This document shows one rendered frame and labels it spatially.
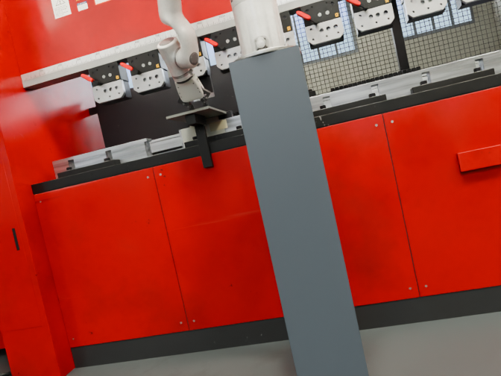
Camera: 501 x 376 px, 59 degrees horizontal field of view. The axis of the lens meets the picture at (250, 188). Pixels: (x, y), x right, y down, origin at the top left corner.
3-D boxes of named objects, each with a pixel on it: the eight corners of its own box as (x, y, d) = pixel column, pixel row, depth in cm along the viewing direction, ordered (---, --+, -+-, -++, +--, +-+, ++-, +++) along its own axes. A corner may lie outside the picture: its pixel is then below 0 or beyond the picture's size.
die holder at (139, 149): (56, 180, 215) (51, 161, 215) (63, 180, 221) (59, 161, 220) (150, 158, 204) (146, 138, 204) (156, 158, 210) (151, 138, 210)
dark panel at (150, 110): (110, 171, 267) (93, 98, 265) (112, 170, 269) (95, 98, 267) (295, 127, 243) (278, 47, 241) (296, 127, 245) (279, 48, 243)
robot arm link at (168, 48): (195, 65, 177) (180, 64, 183) (182, 35, 169) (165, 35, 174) (183, 77, 173) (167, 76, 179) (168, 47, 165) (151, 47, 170)
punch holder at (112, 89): (95, 104, 206) (87, 69, 205) (104, 106, 214) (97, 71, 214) (124, 96, 203) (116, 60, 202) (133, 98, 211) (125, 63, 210)
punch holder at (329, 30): (309, 45, 185) (300, 6, 184) (310, 50, 193) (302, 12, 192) (344, 36, 182) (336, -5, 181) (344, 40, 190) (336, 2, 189)
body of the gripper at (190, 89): (195, 67, 181) (206, 90, 188) (173, 74, 184) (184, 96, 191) (193, 77, 176) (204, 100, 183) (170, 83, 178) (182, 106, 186)
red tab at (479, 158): (461, 171, 166) (457, 154, 165) (459, 171, 168) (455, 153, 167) (504, 163, 162) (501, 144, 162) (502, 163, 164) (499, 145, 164)
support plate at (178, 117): (166, 119, 175) (165, 116, 175) (188, 123, 201) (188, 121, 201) (209, 108, 171) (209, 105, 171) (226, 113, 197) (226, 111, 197)
